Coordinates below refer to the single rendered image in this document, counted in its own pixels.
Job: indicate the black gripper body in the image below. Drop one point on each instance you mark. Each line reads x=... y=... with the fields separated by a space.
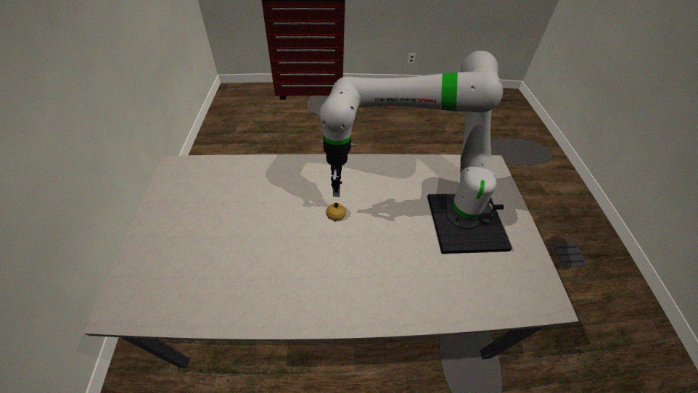
x=336 y=162

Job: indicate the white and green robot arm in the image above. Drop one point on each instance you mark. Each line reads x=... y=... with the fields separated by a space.
x=475 y=93

